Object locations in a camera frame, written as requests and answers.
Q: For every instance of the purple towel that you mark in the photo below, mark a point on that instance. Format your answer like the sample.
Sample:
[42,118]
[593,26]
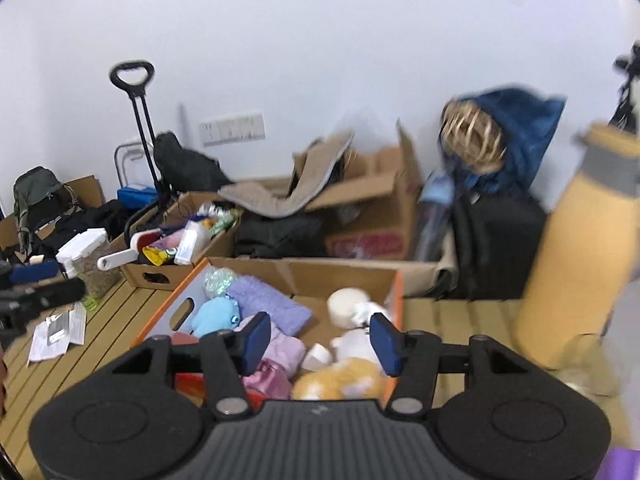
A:
[270,301]

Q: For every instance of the green backpack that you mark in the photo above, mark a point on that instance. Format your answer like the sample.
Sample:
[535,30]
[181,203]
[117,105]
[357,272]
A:
[36,200]

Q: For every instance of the orange-rimmed cardboard box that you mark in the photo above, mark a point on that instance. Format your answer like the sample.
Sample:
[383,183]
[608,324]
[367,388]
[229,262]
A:
[300,280]

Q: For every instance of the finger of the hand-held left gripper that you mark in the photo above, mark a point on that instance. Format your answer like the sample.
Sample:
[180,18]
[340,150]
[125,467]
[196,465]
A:
[35,271]
[52,294]

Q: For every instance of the white round foam roll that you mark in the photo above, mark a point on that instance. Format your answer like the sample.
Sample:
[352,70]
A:
[345,306]

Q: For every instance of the grey folding stool frame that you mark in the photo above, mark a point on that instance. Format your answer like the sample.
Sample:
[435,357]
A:
[127,160]

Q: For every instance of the pink cloth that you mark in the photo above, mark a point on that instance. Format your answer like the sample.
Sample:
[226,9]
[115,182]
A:
[280,362]

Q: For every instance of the white plastic bottle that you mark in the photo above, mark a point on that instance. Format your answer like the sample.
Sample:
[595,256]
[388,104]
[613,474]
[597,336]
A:
[192,242]

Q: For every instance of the black clothing pile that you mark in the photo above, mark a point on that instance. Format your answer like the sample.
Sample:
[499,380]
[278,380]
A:
[280,236]

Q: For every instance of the white wall socket strip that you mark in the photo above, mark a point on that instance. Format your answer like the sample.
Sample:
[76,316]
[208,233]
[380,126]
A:
[232,128]

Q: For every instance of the blue water bottle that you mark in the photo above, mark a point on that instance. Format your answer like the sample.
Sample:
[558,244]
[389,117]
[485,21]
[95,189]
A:
[434,215]

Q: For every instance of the white-lidded cereal container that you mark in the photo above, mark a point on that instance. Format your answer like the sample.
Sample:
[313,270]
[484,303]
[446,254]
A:
[90,262]

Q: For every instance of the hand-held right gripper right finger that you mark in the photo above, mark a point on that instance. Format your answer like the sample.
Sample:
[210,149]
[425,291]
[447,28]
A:
[386,345]

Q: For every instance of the blue jacket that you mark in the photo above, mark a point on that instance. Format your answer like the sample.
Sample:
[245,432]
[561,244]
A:
[522,130]

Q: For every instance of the blue plastic box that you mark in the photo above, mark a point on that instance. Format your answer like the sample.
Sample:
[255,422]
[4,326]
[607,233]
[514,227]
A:
[135,195]

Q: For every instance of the black trolley bag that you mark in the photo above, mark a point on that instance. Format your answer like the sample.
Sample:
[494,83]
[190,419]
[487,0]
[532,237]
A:
[185,166]

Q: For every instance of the purple mat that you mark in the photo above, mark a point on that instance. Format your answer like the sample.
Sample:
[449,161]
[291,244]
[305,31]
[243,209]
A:
[620,465]

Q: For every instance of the red flat object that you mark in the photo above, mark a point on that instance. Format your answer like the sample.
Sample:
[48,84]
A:
[192,386]

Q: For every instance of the clear glass cup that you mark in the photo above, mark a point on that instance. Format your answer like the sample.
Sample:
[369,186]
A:
[590,366]

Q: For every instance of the small white cup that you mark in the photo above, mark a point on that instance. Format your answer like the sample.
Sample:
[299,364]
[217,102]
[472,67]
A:
[317,356]

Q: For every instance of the green clear cup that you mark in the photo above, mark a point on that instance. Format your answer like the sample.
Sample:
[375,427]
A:
[90,302]

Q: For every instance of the yellow snack packet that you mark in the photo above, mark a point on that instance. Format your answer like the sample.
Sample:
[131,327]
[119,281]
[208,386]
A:
[154,256]

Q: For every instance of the large brown cardboard box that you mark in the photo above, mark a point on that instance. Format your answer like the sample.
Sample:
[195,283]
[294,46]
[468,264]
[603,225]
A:
[372,210]

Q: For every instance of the woven rattan ball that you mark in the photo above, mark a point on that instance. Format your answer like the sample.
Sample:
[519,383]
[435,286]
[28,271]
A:
[472,135]

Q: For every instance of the yellow and white plush toy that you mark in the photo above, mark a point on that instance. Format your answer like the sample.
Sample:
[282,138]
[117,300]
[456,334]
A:
[350,372]

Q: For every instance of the clear bag with green sponge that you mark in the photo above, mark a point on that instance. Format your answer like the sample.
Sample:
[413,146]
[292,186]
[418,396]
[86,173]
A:
[218,281]

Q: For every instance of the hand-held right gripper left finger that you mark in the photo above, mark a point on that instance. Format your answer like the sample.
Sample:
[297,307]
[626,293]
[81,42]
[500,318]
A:
[257,344]

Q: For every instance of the plain brown cardboard box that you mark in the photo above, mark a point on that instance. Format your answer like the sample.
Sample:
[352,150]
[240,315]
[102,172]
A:
[86,190]

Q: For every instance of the beige mat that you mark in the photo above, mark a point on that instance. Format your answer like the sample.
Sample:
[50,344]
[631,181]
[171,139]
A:
[295,185]

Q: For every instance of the small cardboard box with cutout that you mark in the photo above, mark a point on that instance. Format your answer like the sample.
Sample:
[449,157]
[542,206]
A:
[175,260]

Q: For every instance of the black clothes heap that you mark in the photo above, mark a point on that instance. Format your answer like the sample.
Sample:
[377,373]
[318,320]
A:
[82,222]

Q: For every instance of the white paper sheets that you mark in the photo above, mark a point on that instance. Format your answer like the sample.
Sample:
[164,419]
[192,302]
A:
[56,332]

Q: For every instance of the light blue plush toy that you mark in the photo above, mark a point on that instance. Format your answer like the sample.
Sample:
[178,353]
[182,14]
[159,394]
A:
[216,316]

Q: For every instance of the white and red lint roller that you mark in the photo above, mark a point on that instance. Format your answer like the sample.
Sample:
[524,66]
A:
[127,254]

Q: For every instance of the black tripod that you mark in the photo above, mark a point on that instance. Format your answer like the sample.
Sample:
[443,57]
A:
[627,90]

